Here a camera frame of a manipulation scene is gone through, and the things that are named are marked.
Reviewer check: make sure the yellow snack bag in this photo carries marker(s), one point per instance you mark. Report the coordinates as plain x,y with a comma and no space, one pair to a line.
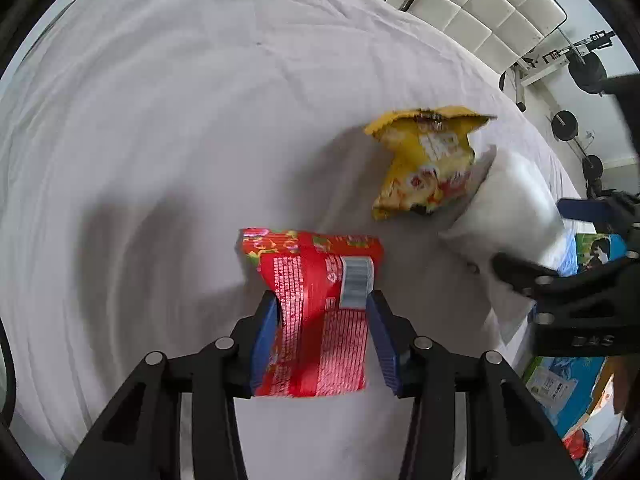
432,158

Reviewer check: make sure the floor barbell with black plates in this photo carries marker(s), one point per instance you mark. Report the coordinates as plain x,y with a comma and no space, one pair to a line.
565,128

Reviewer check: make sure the racked barbell with black plates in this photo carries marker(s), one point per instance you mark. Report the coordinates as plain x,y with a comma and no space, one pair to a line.
587,71

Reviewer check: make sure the red snack bag with barcode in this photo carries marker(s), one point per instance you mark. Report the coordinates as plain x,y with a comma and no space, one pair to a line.
322,283

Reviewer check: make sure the white barbell rack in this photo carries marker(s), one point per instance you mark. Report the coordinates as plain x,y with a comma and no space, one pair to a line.
533,66

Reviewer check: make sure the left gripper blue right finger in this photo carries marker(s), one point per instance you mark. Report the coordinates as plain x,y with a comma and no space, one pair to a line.
508,436

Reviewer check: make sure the grey bed sheet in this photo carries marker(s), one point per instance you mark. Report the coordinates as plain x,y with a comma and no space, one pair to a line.
138,139

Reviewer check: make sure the white quilted chair far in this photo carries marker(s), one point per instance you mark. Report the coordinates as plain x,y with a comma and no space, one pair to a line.
498,32

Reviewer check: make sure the white soft pack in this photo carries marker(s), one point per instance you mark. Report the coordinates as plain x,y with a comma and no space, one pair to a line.
509,209

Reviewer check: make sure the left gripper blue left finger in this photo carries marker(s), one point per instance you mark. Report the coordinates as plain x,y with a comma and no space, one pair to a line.
137,436

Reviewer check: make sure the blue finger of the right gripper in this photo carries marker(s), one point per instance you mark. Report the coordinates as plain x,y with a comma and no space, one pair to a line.
617,212
547,286

